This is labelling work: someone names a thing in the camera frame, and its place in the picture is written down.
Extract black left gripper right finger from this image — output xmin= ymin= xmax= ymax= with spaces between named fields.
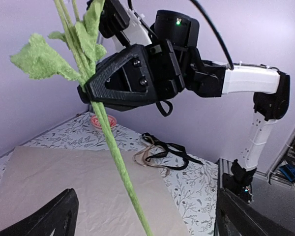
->
xmin=215 ymin=188 xmax=295 ymax=236

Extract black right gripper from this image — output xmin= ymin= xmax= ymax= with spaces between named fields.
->
xmin=77 ymin=39 xmax=199 ymax=112

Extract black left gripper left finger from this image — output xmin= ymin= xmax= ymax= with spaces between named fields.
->
xmin=0 ymin=188 xmax=79 ymax=236

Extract peach wrapping paper sheet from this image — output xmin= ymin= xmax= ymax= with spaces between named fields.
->
xmin=0 ymin=147 xmax=189 ymax=236

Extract blue fake flower stem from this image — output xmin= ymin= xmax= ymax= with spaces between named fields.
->
xmin=10 ymin=0 xmax=153 ymax=236

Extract red patterned small dish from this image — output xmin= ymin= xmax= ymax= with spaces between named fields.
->
xmin=90 ymin=115 xmax=118 ymax=130

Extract tan ribbon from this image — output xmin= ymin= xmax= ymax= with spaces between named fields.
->
xmin=132 ymin=137 xmax=170 ymax=177

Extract black printed ribbon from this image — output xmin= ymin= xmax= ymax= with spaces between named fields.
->
xmin=141 ymin=132 xmax=203 ymax=171

